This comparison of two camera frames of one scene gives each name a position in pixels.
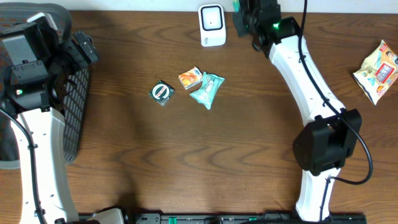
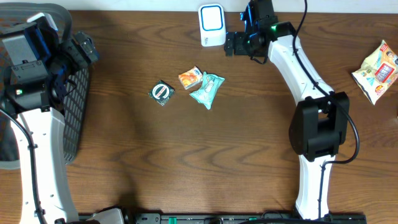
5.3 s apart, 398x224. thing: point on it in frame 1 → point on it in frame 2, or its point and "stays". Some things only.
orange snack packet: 191,78 stays
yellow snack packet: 379,72 stays
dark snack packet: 161,92 stays
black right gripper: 239,24 → 236,44
